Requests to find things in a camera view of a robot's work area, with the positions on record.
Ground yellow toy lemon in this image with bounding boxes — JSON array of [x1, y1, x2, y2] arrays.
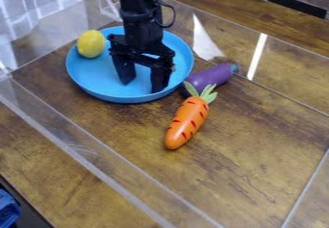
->
[[77, 30, 105, 59]]

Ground orange toy carrot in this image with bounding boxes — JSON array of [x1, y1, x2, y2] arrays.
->
[[164, 82, 216, 149]]

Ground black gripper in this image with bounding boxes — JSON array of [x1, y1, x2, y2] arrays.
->
[[107, 6, 175, 93]]

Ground clear acrylic enclosure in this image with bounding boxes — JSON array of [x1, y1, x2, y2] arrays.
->
[[0, 0, 329, 228]]

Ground purple toy eggplant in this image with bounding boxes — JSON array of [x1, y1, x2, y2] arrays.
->
[[184, 63, 239, 92]]

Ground black cable loop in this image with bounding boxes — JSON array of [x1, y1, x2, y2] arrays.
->
[[152, 0, 178, 29]]

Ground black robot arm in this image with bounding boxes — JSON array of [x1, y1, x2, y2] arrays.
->
[[107, 0, 175, 93]]

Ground blue object at corner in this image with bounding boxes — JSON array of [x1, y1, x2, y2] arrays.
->
[[0, 189, 20, 228]]

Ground blue round tray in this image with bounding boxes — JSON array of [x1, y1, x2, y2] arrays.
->
[[65, 31, 194, 104]]

